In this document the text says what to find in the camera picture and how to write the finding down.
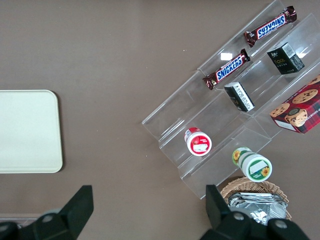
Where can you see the clear acrylic stepped shelf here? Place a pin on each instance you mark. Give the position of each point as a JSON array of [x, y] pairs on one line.
[[212, 120]]

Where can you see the light tan wicker basket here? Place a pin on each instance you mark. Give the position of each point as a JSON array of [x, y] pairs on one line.
[[250, 185]]

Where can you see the silver foil container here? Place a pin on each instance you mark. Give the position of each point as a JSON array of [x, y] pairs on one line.
[[260, 210]]

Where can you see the green sunflower jar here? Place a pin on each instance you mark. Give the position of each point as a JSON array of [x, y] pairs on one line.
[[255, 167]]

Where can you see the small black carton box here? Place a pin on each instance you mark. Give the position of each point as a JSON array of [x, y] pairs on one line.
[[240, 96], [285, 60]]

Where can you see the brown Snickers chocolate bar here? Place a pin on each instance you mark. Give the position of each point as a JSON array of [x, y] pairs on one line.
[[271, 26], [228, 68]]

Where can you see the red and white jar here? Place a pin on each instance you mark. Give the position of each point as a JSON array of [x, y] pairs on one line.
[[198, 145]]

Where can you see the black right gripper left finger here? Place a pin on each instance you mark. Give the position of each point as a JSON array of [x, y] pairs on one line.
[[75, 212]]

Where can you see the red tartan cookie box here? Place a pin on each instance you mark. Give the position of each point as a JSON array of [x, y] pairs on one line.
[[300, 110]]

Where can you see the cream rectangular plastic tray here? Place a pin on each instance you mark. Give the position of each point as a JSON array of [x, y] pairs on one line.
[[27, 130]]

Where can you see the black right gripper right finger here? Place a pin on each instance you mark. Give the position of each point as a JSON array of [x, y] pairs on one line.
[[218, 215]]

